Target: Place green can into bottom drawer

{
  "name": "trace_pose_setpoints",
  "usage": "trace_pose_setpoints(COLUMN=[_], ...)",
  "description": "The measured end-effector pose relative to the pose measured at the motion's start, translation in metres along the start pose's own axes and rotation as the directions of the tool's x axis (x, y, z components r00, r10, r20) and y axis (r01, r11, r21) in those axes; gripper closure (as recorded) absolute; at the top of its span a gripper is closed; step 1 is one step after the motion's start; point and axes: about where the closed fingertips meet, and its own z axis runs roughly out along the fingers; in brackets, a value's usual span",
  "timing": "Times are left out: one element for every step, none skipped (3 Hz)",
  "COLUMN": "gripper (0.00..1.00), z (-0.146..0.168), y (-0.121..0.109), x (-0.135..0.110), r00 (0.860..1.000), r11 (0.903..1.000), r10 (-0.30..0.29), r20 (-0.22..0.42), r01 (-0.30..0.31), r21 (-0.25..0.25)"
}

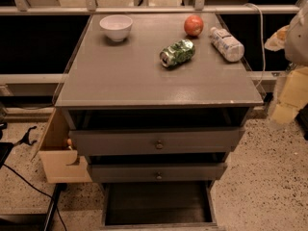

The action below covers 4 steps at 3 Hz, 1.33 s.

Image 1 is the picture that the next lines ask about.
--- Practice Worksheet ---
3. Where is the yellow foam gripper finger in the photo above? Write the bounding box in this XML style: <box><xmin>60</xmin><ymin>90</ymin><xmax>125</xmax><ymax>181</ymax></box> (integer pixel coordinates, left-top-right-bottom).
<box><xmin>265</xmin><ymin>25</ymin><xmax>289</xmax><ymax>51</ymax></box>
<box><xmin>271</xmin><ymin>66</ymin><xmax>308</xmax><ymax>124</ymax></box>

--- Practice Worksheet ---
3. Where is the crushed green soda can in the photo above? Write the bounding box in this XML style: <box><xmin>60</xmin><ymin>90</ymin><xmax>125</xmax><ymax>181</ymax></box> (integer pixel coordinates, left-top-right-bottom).
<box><xmin>160</xmin><ymin>39</ymin><xmax>195</xmax><ymax>68</ymax></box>

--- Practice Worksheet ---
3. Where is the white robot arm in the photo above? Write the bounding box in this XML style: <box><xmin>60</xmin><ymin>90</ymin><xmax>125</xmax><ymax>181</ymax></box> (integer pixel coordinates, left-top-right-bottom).
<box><xmin>265</xmin><ymin>2</ymin><xmax>308</xmax><ymax>124</ymax></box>

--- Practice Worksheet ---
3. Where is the grey top drawer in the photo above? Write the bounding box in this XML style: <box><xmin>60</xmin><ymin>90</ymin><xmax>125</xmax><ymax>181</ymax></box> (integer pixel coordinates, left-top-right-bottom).
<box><xmin>69</xmin><ymin>127</ymin><xmax>244</xmax><ymax>156</ymax></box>

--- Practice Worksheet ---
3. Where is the grey middle drawer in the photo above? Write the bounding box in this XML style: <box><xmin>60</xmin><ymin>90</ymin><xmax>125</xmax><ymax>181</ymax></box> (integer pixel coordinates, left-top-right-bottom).
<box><xmin>88</xmin><ymin>163</ymin><xmax>227</xmax><ymax>183</ymax></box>

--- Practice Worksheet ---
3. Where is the grey drawer cabinet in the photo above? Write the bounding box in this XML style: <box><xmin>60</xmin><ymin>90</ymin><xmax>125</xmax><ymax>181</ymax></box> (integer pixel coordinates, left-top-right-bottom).
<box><xmin>56</xmin><ymin>13</ymin><xmax>262</xmax><ymax>231</ymax></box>

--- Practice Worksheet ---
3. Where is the grey open bottom drawer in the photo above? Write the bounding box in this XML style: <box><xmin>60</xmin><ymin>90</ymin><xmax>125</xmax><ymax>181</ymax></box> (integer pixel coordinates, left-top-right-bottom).
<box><xmin>102</xmin><ymin>182</ymin><xmax>226</xmax><ymax>231</ymax></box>

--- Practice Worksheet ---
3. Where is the light wooden side drawer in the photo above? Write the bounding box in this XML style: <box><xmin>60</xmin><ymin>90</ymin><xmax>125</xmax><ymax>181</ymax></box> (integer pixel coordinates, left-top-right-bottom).
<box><xmin>38</xmin><ymin>110</ymin><xmax>91</xmax><ymax>183</ymax></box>

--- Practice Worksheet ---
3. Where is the clear plastic water bottle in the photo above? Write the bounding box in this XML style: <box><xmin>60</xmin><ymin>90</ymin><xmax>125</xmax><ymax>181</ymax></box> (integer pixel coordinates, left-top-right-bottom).
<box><xmin>210</xmin><ymin>27</ymin><xmax>244</xmax><ymax>63</ymax></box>

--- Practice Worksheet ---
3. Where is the red apple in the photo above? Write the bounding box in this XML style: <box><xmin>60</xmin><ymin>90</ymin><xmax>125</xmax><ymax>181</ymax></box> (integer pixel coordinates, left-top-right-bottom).
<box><xmin>184</xmin><ymin>15</ymin><xmax>204</xmax><ymax>37</ymax></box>

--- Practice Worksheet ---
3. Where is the white ceramic bowl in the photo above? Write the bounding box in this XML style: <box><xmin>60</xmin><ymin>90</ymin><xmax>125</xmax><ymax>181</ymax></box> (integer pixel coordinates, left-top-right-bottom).
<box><xmin>99</xmin><ymin>14</ymin><xmax>133</xmax><ymax>41</ymax></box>

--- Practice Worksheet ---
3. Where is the black clamp tool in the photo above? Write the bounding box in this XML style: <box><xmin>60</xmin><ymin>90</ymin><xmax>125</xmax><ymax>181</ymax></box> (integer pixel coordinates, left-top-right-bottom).
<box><xmin>14</xmin><ymin>126</ymin><xmax>37</xmax><ymax>146</ymax></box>

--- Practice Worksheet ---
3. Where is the white cable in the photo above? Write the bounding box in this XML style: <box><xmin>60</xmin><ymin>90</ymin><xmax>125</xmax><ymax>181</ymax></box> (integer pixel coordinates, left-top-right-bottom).
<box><xmin>244</xmin><ymin>2</ymin><xmax>268</xmax><ymax>89</ymax></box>

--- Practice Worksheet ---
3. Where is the metal railing frame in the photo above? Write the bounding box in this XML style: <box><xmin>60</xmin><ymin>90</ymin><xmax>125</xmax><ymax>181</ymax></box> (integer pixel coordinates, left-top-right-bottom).
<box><xmin>0</xmin><ymin>0</ymin><xmax>308</xmax><ymax>96</ymax></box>

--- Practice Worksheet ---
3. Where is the black floor cable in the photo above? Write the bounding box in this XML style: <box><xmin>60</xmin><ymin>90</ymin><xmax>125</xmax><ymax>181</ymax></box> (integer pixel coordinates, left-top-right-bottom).
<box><xmin>2</xmin><ymin>163</ymin><xmax>68</xmax><ymax>231</ymax></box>

